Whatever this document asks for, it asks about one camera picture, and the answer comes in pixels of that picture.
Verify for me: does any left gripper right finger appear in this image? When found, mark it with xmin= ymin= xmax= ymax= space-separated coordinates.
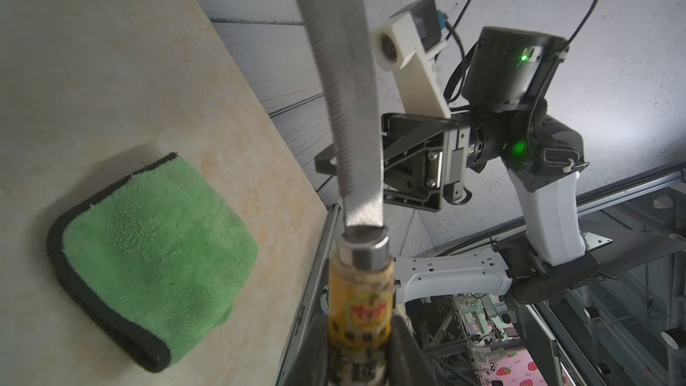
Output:
xmin=389 ymin=315 xmax=436 ymax=386

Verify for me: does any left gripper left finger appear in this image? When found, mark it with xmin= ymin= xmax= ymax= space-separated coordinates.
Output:
xmin=282 ymin=326 xmax=328 ymax=386

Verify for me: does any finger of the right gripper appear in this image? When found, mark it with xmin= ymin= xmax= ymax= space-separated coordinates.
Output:
xmin=314 ymin=143 xmax=337 ymax=176

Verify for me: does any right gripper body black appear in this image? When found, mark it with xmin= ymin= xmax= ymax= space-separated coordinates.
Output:
xmin=382 ymin=114 xmax=473 ymax=212

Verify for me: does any sickle wooden handle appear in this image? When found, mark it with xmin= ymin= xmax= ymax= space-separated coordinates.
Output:
xmin=297 ymin=0 xmax=395 ymax=385

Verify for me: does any green microfiber rag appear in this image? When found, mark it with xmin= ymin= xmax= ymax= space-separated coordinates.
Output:
xmin=46 ymin=153 xmax=258 ymax=373

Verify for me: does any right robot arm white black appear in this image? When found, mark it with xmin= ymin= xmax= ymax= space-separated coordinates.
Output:
xmin=372 ymin=23 xmax=603 ymax=304

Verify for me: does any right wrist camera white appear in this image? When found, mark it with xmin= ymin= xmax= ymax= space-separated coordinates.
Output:
xmin=370 ymin=0 xmax=451 ymax=119

